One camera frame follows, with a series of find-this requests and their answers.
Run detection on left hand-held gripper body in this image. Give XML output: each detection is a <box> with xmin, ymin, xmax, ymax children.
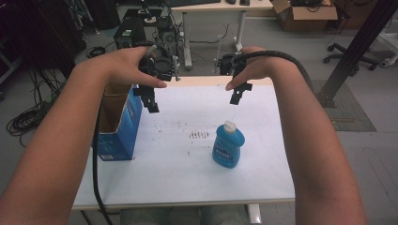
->
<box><xmin>138</xmin><ymin>44</ymin><xmax>181</xmax><ymax>83</ymax></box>

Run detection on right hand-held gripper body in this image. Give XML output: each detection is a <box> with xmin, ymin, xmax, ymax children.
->
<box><xmin>215</xmin><ymin>52</ymin><xmax>249</xmax><ymax>78</ymax></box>

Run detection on blue cardboard box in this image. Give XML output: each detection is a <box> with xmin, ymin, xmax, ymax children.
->
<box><xmin>92</xmin><ymin>82</ymin><xmax>145</xmax><ymax>162</ymax></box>

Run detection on blue bottle with white cap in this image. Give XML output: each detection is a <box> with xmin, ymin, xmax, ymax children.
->
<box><xmin>211</xmin><ymin>120</ymin><xmax>247</xmax><ymax>170</ymax></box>

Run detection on person's right hand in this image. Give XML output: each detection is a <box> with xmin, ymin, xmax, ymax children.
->
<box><xmin>224</xmin><ymin>46</ymin><xmax>284</xmax><ymax>92</ymax></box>

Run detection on person's left hand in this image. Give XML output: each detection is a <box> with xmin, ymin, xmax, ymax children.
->
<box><xmin>82</xmin><ymin>45</ymin><xmax>168</xmax><ymax>89</ymax></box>

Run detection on small black computer tower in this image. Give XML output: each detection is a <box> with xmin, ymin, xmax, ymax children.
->
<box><xmin>156</xmin><ymin>17</ymin><xmax>180</xmax><ymax>60</ymax></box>

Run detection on large black computer tower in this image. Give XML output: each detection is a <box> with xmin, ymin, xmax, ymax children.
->
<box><xmin>113</xmin><ymin>14</ymin><xmax>148</xmax><ymax>51</ymax></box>

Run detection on light wooden desk white legs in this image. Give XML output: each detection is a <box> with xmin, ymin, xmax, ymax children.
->
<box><xmin>170</xmin><ymin>0</ymin><xmax>274</xmax><ymax>70</ymax></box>

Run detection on black keyboard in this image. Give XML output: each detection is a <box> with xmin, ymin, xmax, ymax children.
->
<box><xmin>163</xmin><ymin>0</ymin><xmax>222</xmax><ymax>8</ymax></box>

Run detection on white table mat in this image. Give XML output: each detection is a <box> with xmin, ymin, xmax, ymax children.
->
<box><xmin>73</xmin><ymin>83</ymin><xmax>297</xmax><ymax>209</ymax></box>

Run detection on open brown cardboard box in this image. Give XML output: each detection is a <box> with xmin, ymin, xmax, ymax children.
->
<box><xmin>270</xmin><ymin>0</ymin><xmax>339</xmax><ymax>33</ymax></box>

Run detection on black office chair base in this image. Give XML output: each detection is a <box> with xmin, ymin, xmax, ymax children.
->
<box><xmin>322</xmin><ymin>42</ymin><xmax>380</xmax><ymax>71</ymax></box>

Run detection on grey floor mat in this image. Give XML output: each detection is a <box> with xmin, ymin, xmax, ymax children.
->
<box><xmin>308</xmin><ymin>79</ymin><xmax>377</xmax><ymax>132</ymax></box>

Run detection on white table leg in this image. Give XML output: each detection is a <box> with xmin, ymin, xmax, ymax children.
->
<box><xmin>247</xmin><ymin>203</ymin><xmax>263</xmax><ymax>225</ymax></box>

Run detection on small black cable coil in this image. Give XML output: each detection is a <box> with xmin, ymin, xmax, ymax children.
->
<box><xmin>85</xmin><ymin>45</ymin><xmax>107</xmax><ymax>59</ymax></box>

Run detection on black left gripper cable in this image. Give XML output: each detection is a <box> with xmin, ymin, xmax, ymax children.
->
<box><xmin>91</xmin><ymin>102</ymin><xmax>115</xmax><ymax>225</ymax></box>

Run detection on black metal stand post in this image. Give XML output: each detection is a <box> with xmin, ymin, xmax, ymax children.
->
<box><xmin>311</xmin><ymin>0</ymin><xmax>398</xmax><ymax>109</ymax></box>

